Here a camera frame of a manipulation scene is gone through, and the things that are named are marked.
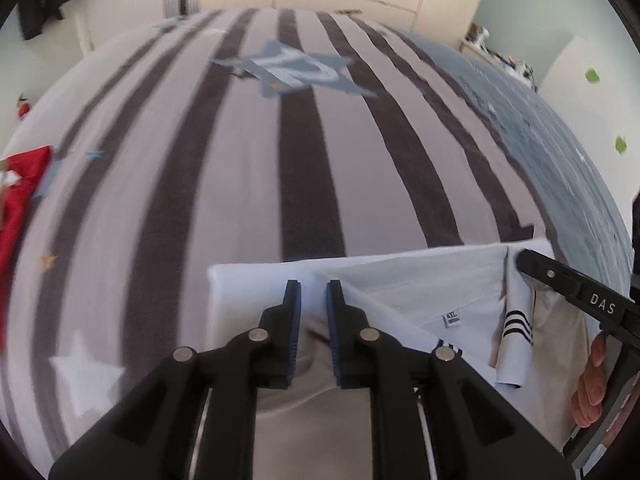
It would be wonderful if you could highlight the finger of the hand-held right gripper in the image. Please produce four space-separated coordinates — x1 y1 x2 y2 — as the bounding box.
515 249 583 307

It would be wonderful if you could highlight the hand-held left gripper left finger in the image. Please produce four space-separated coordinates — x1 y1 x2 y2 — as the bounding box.
47 280 304 480

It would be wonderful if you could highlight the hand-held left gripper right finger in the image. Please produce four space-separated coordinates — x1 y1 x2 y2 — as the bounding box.
326 280 576 480

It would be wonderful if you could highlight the white polo shirt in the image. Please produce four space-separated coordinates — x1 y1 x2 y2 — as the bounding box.
206 240 596 480

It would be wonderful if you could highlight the person's right hand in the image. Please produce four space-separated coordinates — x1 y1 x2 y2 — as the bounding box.
571 332 608 428

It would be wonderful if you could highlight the striped star printed blanket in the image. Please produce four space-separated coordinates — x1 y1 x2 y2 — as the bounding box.
0 7 636 471

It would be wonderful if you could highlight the red and white garment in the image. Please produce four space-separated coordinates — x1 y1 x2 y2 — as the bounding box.
0 146 53 351

